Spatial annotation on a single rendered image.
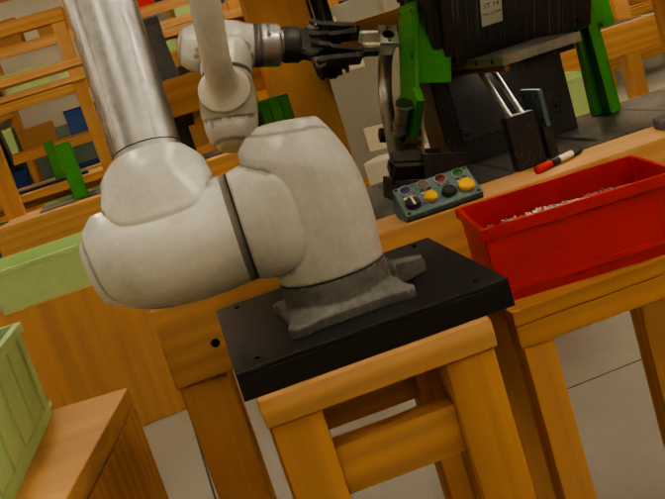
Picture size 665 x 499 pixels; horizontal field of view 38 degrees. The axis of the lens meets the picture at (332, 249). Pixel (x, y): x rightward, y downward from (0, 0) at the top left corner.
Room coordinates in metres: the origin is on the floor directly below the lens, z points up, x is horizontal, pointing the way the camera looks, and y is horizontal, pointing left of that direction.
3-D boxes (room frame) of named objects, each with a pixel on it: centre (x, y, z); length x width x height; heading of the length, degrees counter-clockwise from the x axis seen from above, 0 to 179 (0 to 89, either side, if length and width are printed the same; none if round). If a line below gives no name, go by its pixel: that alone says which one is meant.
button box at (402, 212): (1.76, -0.21, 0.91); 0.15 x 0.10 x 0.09; 97
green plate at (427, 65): (2.01, -0.30, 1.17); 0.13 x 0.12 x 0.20; 97
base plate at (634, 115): (2.08, -0.36, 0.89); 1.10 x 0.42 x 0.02; 97
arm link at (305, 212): (1.34, 0.02, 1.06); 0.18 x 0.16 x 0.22; 94
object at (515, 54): (1.99, -0.46, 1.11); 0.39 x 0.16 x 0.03; 7
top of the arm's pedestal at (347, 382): (1.34, 0.01, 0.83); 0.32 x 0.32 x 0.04; 7
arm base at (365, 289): (1.34, -0.01, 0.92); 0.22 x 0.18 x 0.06; 98
